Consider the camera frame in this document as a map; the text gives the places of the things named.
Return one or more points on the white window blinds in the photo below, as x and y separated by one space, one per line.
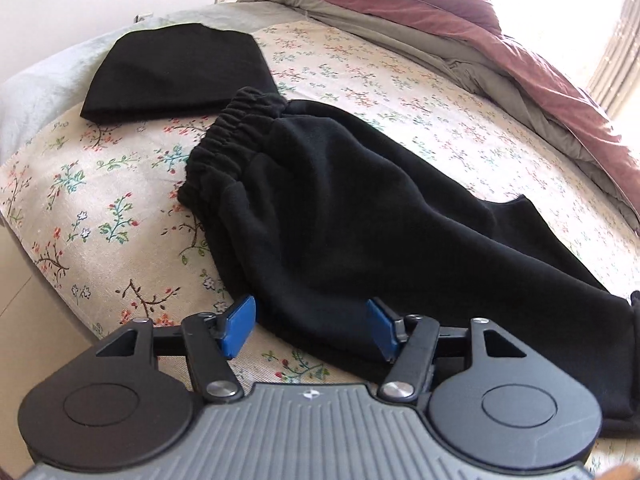
617 75

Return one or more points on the folded black garment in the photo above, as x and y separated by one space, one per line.
175 71

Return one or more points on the floral bed sheet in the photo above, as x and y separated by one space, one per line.
96 209

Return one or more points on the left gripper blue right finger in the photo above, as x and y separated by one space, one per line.
387 329

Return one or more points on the black sweatpants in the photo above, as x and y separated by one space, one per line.
313 212

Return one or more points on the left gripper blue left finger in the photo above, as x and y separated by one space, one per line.
233 327

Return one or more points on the pink grey duvet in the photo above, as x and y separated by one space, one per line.
463 41

